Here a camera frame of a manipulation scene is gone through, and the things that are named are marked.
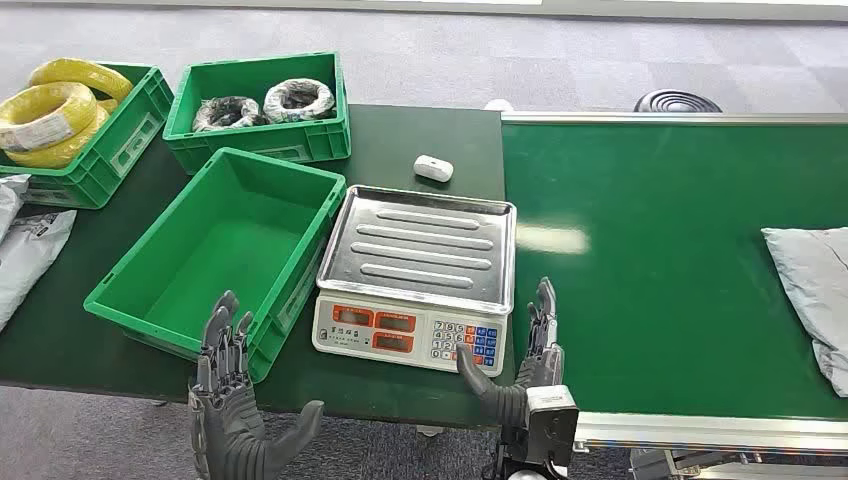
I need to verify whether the black round ribbed base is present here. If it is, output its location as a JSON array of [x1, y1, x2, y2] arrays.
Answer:
[[633, 89, 723, 114]]

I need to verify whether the green conveyor belt aluminium frame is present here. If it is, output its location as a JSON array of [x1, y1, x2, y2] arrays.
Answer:
[[501, 111, 848, 480]]

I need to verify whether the large grey mailer bag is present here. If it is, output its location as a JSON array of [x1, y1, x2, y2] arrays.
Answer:
[[0, 209, 78, 333]]

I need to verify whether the grey package with red print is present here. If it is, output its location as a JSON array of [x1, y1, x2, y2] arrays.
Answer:
[[761, 227, 848, 399]]

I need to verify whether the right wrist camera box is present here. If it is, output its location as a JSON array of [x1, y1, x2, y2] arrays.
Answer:
[[526, 385, 580, 468]]

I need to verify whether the white electronic scale steel tray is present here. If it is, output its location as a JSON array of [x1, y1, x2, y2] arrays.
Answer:
[[311, 184, 518, 379]]

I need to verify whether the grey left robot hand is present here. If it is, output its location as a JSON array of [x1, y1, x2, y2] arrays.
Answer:
[[187, 290, 326, 480]]

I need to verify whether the large empty green crate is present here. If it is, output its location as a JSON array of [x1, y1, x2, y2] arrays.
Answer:
[[84, 146, 347, 384]]

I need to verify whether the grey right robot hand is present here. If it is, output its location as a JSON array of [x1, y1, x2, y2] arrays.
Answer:
[[455, 276, 566, 427]]

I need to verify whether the small grey mailer bag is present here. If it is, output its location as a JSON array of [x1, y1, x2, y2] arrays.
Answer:
[[0, 174, 32, 243]]

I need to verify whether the yellow wire coil white label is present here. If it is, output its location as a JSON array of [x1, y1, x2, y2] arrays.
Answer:
[[0, 82, 99, 152]]

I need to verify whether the green crate with black coils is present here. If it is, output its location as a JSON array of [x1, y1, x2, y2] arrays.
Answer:
[[163, 51, 352, 176]]

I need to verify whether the small white plastic case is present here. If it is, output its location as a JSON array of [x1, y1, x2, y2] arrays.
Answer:
[[413, 154, 456, 183]]

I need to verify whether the green crate with yellow coils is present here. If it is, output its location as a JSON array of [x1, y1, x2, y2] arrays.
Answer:
[[0, 62, 175, 211]]

